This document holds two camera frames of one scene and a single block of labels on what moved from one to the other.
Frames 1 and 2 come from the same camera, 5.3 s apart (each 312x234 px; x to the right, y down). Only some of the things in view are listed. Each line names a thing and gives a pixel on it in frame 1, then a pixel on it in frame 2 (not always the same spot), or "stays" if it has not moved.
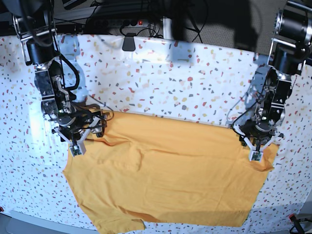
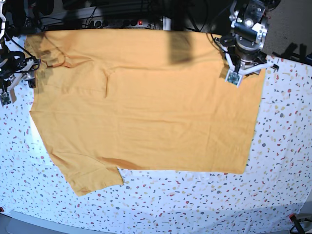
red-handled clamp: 296,222 stays
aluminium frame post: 167,28 stays
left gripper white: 77,148 to 9,80
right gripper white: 255,154 to 234,77
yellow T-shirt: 162,168 to 153,99
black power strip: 118,23 stays
